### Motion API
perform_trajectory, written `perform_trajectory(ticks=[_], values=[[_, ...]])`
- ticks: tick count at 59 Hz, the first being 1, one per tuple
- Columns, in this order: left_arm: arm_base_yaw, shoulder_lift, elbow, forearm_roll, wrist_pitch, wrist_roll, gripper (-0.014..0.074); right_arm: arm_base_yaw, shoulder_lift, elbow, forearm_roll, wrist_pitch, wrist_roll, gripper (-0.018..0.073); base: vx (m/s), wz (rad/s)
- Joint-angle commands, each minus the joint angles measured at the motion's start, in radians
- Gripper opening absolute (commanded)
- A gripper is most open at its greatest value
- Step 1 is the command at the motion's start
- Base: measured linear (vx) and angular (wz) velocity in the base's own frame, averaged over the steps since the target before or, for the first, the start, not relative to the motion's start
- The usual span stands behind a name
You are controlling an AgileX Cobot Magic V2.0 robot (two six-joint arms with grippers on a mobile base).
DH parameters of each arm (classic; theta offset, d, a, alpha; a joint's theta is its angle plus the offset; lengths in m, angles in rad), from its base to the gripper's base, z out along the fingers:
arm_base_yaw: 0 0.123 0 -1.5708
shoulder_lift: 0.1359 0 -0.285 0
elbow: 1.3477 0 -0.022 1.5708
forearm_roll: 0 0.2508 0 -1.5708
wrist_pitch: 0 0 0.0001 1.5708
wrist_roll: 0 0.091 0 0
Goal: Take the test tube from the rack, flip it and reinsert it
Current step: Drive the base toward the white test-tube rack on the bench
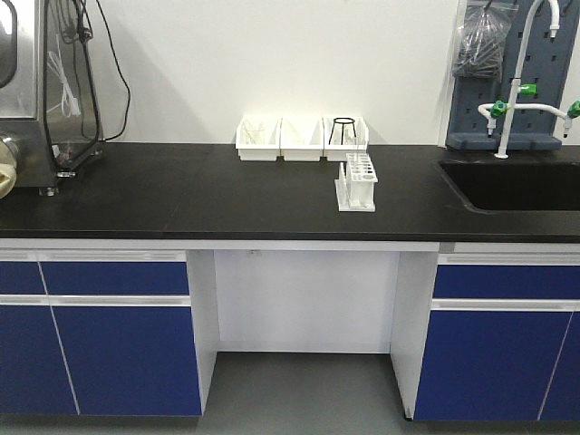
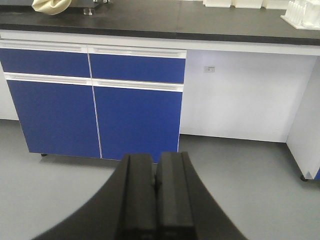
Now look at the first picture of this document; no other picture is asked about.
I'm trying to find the white storage bin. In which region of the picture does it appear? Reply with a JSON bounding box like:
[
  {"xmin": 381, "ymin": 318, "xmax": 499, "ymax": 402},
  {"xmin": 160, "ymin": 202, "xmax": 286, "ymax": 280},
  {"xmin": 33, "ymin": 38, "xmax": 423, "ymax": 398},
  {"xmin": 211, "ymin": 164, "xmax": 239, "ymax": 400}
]
[
  {"xmin": 236, "ymin": 114, "xmax": 282, "ymax": 161},
  {"xmin": 280, "ymin": 115, "xmax": 324, "ymax": 161},
  {"xmin": 323, "ymin": 115, "xmax": 369, "ymax": 161}
]

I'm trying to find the black power cable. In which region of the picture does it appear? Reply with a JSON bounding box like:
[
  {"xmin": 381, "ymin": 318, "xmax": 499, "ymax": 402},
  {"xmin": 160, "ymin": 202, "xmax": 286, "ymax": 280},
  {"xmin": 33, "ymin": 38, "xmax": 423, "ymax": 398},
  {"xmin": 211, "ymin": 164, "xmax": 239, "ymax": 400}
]
[{"xmin": 92, "ymin": 0, "xmax": 132, "ymax": 143}]

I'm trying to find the stainless steel lab machine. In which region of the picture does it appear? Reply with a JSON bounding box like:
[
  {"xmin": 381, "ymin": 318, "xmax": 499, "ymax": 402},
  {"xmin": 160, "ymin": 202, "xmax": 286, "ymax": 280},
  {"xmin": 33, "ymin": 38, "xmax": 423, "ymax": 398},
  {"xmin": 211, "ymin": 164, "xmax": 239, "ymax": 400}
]
[{"xmin": 1, "ymin": 0, "xmax": 102, "ymax": 197}]

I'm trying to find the grey pegboard drying rack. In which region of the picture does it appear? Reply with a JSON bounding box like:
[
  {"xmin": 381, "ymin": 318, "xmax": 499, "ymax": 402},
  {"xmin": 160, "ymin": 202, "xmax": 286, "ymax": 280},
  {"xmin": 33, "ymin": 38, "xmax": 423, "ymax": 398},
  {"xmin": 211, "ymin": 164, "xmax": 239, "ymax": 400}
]
[{"xmin": 445, "ymin": 1, "xmax": 579, "ymax": 151}]

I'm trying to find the black lab sink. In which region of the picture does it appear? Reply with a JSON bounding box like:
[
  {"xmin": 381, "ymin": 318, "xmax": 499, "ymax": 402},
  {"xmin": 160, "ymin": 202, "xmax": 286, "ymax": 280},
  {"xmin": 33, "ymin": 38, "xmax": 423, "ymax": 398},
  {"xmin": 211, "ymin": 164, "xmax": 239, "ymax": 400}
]
[{"xmin": 438, "ymin": 160, "xmax": 579, "ymax": 213}]

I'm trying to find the plastic bag of pegs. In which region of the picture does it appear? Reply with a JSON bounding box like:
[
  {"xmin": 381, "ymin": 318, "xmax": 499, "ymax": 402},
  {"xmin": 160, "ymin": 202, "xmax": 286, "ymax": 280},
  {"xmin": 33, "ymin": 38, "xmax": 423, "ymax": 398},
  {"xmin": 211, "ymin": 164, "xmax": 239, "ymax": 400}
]
[{"xmin": 452, "ymin": 1, "xmax": 519, "ymax": 81}]

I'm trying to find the white test tube rack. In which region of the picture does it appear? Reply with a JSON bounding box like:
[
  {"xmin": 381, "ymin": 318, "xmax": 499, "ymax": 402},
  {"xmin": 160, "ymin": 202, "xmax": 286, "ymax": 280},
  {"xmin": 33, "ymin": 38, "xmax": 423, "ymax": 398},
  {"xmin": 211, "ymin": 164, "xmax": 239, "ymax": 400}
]
[{"xmin": 334, "ymin": 152, "xmax": 378, "ymax": 212}]

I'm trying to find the left blue cabinet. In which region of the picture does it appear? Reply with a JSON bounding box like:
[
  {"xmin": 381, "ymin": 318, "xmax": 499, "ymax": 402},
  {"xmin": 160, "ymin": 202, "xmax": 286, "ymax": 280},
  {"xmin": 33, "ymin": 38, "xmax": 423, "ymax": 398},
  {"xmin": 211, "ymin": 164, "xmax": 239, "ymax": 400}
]
[{"xmin": 1, "ymin": 251, "xmax": 204, "ymax": 416}]

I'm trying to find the right blue cabinet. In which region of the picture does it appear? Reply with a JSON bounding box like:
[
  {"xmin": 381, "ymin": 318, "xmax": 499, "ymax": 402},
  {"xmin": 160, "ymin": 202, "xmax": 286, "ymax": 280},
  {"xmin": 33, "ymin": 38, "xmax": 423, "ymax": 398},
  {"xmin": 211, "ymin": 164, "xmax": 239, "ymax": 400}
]
[{"xmin": 412, "ymin": 255, "xmax": 579, "ymax": 421}]

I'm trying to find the white lab faucet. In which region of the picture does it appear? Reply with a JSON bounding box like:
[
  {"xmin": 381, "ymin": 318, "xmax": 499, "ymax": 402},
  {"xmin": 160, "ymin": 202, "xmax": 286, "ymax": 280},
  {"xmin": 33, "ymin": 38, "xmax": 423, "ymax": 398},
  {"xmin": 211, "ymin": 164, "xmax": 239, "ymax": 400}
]
[{"xmin": 478, "ymin": 0, "xmax": 579, "ymax": 159}]

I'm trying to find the right white storage bin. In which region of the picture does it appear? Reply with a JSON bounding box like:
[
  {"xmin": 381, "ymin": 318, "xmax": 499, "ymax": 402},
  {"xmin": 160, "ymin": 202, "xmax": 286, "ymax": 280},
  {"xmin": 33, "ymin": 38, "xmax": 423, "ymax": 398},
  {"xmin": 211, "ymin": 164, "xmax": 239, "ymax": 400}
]
[{"xmin": 323, "ymin": 115, "xmax": 369, "ymax": 161}]

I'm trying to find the left white storage bin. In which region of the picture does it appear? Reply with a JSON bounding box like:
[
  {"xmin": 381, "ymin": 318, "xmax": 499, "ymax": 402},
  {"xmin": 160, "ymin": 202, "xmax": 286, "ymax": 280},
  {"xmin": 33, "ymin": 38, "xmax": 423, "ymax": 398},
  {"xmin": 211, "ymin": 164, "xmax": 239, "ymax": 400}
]
[{"xmin": 236, "ymin": 114, "xmax": 282, "ymax": 161}]

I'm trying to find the blue cabinet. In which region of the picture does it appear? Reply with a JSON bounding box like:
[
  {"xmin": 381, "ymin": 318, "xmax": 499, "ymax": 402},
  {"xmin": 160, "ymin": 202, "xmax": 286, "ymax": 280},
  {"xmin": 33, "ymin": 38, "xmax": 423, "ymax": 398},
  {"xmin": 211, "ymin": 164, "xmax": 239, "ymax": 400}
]
[
  {"xmin": 412, "ymin": 255, "xmax": 579, "ymax": 421},
  {"xmin": 1, "ymin": 251, "xmax": 204, "ymax": 416}
]

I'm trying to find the middle white storage bin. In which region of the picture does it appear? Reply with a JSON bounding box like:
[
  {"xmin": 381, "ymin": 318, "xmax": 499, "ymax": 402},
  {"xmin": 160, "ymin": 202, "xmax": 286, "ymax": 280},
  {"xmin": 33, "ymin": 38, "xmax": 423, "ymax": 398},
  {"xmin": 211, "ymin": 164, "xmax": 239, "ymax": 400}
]
[{"xmin": 280, "ymin": 115, "xmax": 324, "ymax": 161}]

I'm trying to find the black wire tripod stand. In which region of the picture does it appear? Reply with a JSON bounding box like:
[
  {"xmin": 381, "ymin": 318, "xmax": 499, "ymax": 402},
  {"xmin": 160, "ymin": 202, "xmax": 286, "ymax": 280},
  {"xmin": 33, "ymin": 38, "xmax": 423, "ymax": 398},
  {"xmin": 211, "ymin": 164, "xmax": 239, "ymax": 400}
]
[{"xmin": 328, "ymin": 117, "xmax": 357, "ymax": 145}]

